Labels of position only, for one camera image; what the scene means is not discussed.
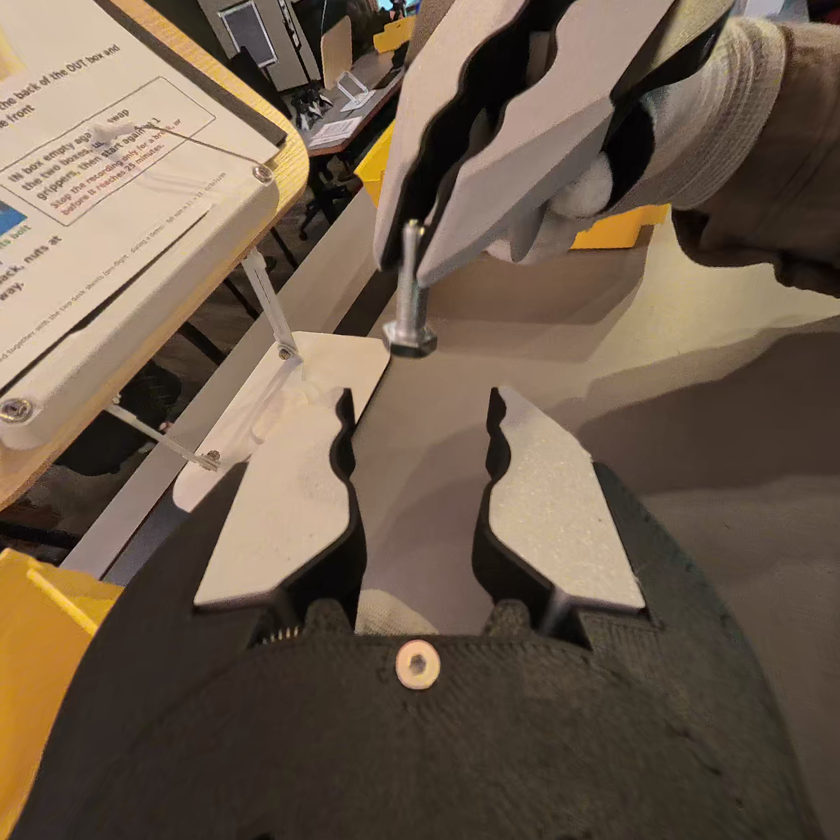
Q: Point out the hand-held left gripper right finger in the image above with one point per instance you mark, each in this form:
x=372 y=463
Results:
x=558 y=525

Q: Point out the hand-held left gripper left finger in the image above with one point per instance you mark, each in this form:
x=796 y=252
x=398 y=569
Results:
x=276 y=525

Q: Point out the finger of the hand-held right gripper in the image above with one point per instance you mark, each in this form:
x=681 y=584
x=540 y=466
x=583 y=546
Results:
x=578 y=105
x=427 y=118

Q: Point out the yellow plastic bin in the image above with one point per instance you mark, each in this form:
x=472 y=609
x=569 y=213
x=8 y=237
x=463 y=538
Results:
x=46 y=630
x=624 y=232

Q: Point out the silver hex bolt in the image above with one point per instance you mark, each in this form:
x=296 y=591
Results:
x=411 y=313

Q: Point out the person's right hand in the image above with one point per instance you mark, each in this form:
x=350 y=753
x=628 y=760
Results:
x=715 y=118

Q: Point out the background office desk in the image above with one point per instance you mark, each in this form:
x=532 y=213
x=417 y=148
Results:
x=344 y=125

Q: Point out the wooden document stand white base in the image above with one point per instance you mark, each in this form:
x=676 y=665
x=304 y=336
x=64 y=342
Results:
x=328 y=361

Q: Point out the black backing board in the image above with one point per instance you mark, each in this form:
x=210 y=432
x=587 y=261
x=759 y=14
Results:
x=210 y=72

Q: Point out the printed instruction sheet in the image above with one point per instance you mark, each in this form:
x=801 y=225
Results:
x=79 y=118

